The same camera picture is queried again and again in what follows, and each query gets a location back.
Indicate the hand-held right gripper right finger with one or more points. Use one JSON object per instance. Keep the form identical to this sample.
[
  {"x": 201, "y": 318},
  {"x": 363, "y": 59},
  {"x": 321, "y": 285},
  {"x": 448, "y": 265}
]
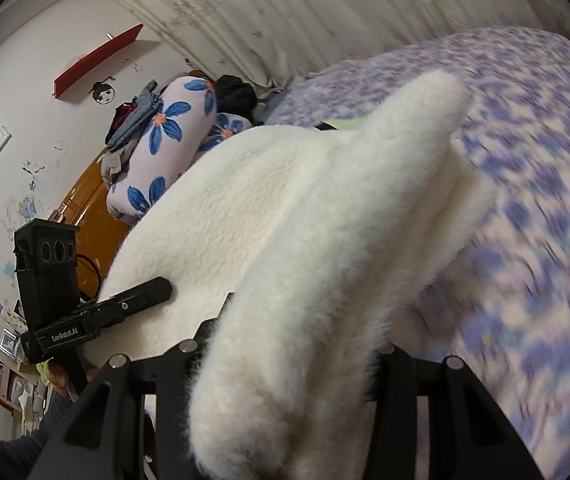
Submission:
[{"x": 400, "y": 385}]

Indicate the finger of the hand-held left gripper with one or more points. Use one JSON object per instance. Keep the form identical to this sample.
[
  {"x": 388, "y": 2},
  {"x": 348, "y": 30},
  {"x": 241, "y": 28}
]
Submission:
[{"x": 137, "y": 297}]

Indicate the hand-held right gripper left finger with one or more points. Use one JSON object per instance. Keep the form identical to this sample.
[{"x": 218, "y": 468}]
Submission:
[{"x": 175, "y": 375}]

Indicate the person's left forearm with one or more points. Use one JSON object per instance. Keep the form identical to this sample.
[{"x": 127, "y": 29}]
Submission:
[{"x": 20, "y": 445}]

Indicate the pile of mixed clothes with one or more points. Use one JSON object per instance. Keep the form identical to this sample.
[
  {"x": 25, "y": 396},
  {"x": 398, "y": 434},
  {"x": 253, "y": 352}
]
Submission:
[{"x": 132, "y": 120}]

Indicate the person's left hand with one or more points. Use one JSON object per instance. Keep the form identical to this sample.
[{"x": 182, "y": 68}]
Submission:
[{"x": 57, "y": 375}]

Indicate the orange wooden headboard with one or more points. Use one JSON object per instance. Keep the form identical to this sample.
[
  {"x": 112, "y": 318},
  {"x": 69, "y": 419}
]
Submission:
[{"x": 90, "y": 205}]

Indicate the folded blue flower quilt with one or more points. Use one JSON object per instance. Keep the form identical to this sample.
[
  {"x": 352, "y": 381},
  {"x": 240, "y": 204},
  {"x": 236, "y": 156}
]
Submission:
[{"x": 175, "y": 145}]

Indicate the green and black garment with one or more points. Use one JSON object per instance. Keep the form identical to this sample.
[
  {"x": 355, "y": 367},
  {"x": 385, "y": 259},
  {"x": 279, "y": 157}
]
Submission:
[{"x": 347, "y": 123}]

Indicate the pale patterned curtain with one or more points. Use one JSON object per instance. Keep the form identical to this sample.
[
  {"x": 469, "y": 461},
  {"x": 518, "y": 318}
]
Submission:
[{"x": 315, "y": 10}]

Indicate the small photo frame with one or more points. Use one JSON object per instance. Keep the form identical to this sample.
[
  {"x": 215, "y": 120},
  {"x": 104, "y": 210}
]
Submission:
[{"x": 9, "y": 344}]

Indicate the black face wall sticker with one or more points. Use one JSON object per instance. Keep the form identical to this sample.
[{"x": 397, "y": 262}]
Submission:
[{"x": 102, "y": 92}]

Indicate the red wall shelf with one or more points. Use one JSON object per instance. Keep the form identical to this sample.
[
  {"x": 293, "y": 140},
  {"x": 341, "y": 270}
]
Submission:
[{"x": 97, "y": 57}]

